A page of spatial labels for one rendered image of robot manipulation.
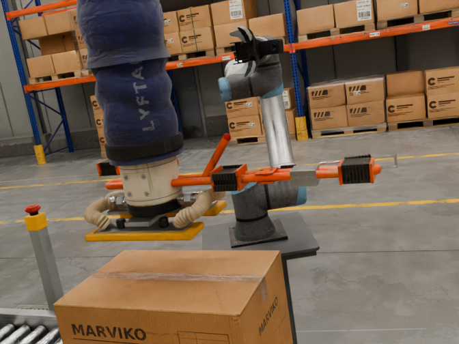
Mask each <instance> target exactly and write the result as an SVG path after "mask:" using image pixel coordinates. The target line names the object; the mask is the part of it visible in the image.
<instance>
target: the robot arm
mask: <svg viewBox="0 0 459 344"><path fill-rule="evenodd" d="M229 34H230V35H231V36H234V37H238V38H240V40H242V42H232V43H230V44H234V46H231V50H232V51H235V52H233V54H234V56H235V59H233V60H231V61H230V62H229V63H228V64H227V65H226V67H225V77H222V78H220V79H219V80H218V82H219V89H220V93H221V99H222V101H223V102H230V101H234V100H241V99H245V98H252V97H258V96H259V99H260V107H261V112H262V119H263V124H264V131H265V137H266V144H267V149H268V157H269V161H270V167H278V169H281V167H280V166H281V165H289V164H295V163H294V158H293V153H292V146H291V142H290V134H289V130H288V123H287V118H286V111H285V106H284V102H283V95H282V93H283V80H282V69H281V64H280V61H279V53H283V52H284V50H283V40H282V39H274V38H273V37H271V36H269V35H263V36H258V35H255V37H254V34H253V32H252V31H251V30H250V29H248V28H246V27H243V26H238V29H237V30H235V31H231V32H230V33H229ZM256 183H257V182H249V183H248V184H247V185H246V186H245V187H244V188H243V189H242V190H241V191H238V190H237V191H231V195H232V201H233V205H234V212H235V216H236V226H235V230H234V235H235V238H236V239H237V240H239V241H243V242H252V241H258V240H263V239H265V238H268V237H270V236H271V235H272V234H274V232H275V226H274V224H273V222H272V220H271V219H270V217H269V216H268V210H274V209H279V208H284V207H292V206H298V205H302V204H304V203H306V201H307V187H306V186H305V187H291V181H290V180H287V181H276V182H275V183H274V184H256Z"/></svg>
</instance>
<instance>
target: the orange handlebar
mask: <svg viewBox="0 0 459 344"><path fill-rule="evenodd" d="M337 167H338V165H335V166H324V167H319V171H316V178H317V179H325V178H338V177H339V175H338V168H337ZM290 170H291V169H278V167H269V168H261V169H260V170H259V171H245V174H244V175H241V176H240V181H241V183H249V182H257V183H256V184H274V183H275V182H276V181H287V180H290V178H291V177H290ZM381 170H382V168H381V166H380V165H379V164H374V168H373V171H374V175H377V174H379V173H380V172H381ZM201 175H202V174H193V175H179V176H178V177H179V178H180V177H184V178H182V179H172V181H171V185H172V186H197V185H211V181H210V177H201ZM186 177H194V178H186ZM105 188H106V189H107V190H121V189H124V188H123V184H122V179H117V180H111V181H108V182H107V183H106V184H105Z"/></svg>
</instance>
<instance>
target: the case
mask: <svg viewBox="0 0 459 344"><path fill-rule="evenodd" d="M53 308H54V311H55V315H56V318H57V323H58V326H59V331H60V335H61V339H62V343H63V344H293V340H292V331H291V325H290V316H289V310H288V301H287V296H286V286H285V281H284V275H283V266H282V261H281V251H280V250H124V251H123V252H121V253H120V254H119V255H118V256H116V257H115V258H113V259H112V260H110V262H108V263H107V264H105V265H104V266H103V267H101V268H100V269H99V270H97V271H96V272H95V273H93V274H92V275H91V276H90V277H88V278H87V279H85V280H84V281H83V282H82V283H80V284H79V285H77V286H76V287H75V288H74V289H72V290H71V291H69V292H68V293H67V294H66V295H65V296H63V297H62V298H60V299H59V300H58V301H56V302H55V303H54V304H53Z"/></svg>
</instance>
